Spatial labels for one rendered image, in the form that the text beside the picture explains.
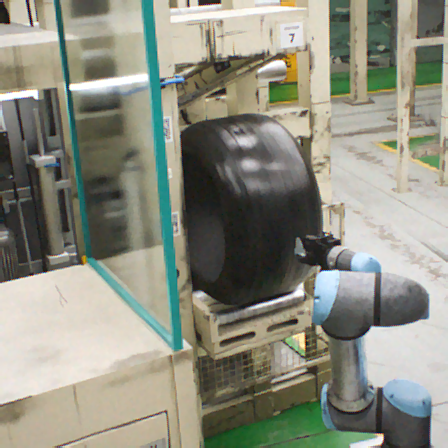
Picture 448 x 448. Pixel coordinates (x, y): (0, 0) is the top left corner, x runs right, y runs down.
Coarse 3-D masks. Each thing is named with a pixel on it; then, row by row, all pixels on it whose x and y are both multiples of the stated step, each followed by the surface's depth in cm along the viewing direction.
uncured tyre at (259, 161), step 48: (192, 144) 237; (240, 144) 228; (288, 144) 232; (192, 192) 275; (240, 192) 222; (288, 192) 226; (192, 240) 274; (240, 240) 224; (288, 240) 228; (240, 288) 234; (288, 288) 245
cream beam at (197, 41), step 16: (176, 16) 264; (192, 16) 260; (208, 16) 256; (224, 16) 252; (240, 16) 253; (256, 16) 256; (272, 16) 259; (288, 16) 262; (304, 16) 264; (176, 32) 244; (192, 32) 247; (208, 32) 250; (224, 32) 252; (240, 32) 255; (256, 32) 257; (272, 32) 260; (304, 32) 266; (176, 48) 246; (192, 48) 248; (208, 48) 251; (224, 48) 254; (240, 48) 256; (256, 48) 259; (272, 48) 262; (288, 48) 265; (304, 48) 268; (176, 64) 247; (192, 64) 250
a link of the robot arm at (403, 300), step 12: (384, 276) 163; (396, 276) 163; (384, 288) 160; (396, 288) 160; (408, 288) 161; (420, 288) 165; (384, 300) 160; (396, 300) 160; (408, 300) 160; (420, 300) 163; (384, 312) 160; (396, 312) 160; (408, 312) 161; (420, 312) 164; (384, 324) 162; (396, 324) 163
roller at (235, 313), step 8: (272, 296) 251; (280, 296) 251; (288, 296) 252; (296, 296) 253; (304, 296) 254; (248, 304) 247; (256, 304) 247; (264, 304) 248; (272, 304) 249; (280, 304) 250; (288, 304) 252; (216, 312) 243; (224, 312) 243; (232, 312) 243; (240, 312) 244; (248, 312) 245; (256, 312) 247; (264, 312) 249; (224, 320) 242; (232, 320) 244
